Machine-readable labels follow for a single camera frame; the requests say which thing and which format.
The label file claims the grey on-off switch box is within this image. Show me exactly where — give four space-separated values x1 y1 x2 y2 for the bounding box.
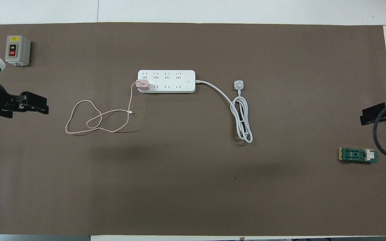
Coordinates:
5 35 31 66

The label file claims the pink charging cable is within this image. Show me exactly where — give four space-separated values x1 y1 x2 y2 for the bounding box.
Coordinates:
65 81 138 134

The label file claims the brown table mat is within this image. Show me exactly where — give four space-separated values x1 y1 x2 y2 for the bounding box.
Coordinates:
0 22 386 236

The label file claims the white power cord with plug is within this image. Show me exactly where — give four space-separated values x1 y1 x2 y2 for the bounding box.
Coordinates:
195 79 254 144

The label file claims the green circuit board module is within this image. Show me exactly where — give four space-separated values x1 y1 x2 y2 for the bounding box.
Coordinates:
339 147 379 164

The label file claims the white power strip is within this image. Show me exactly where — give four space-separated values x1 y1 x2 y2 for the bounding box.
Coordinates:
137 70 196 94

